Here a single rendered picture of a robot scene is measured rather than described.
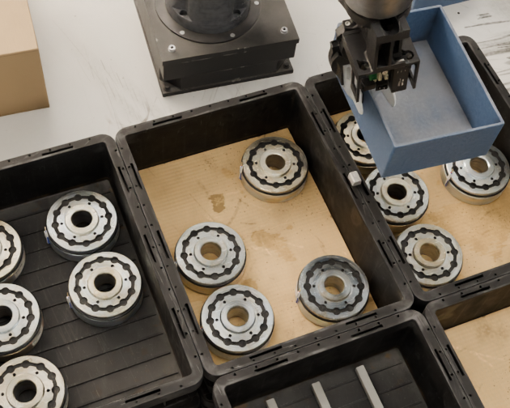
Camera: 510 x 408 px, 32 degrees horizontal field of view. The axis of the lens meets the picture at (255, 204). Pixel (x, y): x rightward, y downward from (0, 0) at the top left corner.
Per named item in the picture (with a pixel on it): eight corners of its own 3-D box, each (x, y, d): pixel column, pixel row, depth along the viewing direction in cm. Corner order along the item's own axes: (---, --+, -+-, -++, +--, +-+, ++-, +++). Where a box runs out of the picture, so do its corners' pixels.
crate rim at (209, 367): (112, 139, 132) (111, 130, 130) (299, 88, 139) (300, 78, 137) (207, 386, 114) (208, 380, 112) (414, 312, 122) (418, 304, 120)
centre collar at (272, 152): (255, 154, 138) (255, 151, 137) (285, 147, 139) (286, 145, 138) (264, 180, 136) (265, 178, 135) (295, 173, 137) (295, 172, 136)
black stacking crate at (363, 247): (117, 175, 140) (113, 133, 130) (291, 125, 147) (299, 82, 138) (206, 408, 122) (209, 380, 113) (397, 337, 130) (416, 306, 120)
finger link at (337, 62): (329, 88, 109) (333, 42, 101) (326, 78, 110) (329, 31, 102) (367, 79, 109) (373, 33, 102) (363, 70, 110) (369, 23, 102)
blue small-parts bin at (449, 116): (327, 57, 122) (337, 23, 116) (427, 39, 126) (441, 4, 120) (381, 178, 113) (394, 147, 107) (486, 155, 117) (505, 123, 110)
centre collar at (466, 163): (456, 159, 141) (457, 157, 140) (482, 149, 142) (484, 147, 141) (473, 184, 138) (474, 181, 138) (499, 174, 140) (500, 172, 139)
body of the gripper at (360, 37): (353, 107, 102) (358, 40, 92) (332, 48, 106) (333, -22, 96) (417, 91, 103) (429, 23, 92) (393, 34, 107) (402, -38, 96)
